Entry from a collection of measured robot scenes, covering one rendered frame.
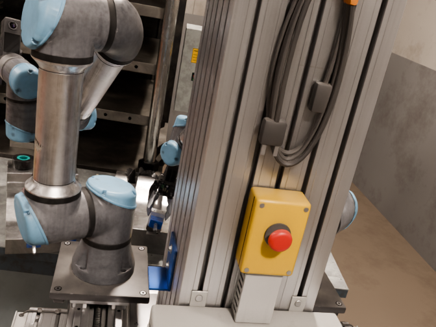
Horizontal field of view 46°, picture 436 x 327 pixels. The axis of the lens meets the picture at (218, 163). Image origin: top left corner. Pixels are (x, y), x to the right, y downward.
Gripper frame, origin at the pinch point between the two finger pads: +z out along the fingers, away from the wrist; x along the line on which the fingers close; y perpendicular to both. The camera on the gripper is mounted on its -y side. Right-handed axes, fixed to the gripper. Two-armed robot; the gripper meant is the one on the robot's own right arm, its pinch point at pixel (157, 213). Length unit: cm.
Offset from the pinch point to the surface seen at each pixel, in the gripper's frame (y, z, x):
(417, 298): -121, 53, 187
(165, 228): -0.9, 4.9, 4.0
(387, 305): -110, 58, 162
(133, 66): -73, -39, -25
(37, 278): 0.0, 34.4, -33.2
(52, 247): 7.5, 18.0, -30.3
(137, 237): 1.3, 9.6, -4.5
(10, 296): -1, 44, -41
